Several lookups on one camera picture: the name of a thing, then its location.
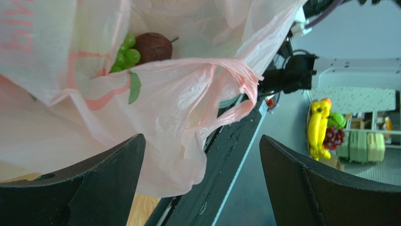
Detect yellow toy fruit pile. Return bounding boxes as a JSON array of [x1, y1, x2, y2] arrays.
[[306, 98, 346, 161]]

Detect pale green egg cartons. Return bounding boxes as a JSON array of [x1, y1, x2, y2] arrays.
[[336, 131, 385, 163]]

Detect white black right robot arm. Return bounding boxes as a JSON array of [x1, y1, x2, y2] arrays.
[[258, 54, 401, 95]]

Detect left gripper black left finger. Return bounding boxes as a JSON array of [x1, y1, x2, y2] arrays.
[[0, 134, 146, 226]]

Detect green fake grape bunch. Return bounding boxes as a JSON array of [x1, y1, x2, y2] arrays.
[[110, 32, 141, 73]]

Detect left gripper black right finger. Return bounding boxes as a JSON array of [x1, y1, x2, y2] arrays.
[[259, 135, 401, 226]]

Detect red fake fruit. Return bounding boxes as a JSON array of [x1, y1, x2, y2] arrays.
[[134, 32, 173, 65]]

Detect grey round plate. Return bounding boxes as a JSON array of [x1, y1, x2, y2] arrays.
[[219, 94, 242, 109]]

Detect pink translucent plastic bag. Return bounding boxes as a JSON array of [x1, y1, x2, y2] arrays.
[[0, 0, 305, 197]]

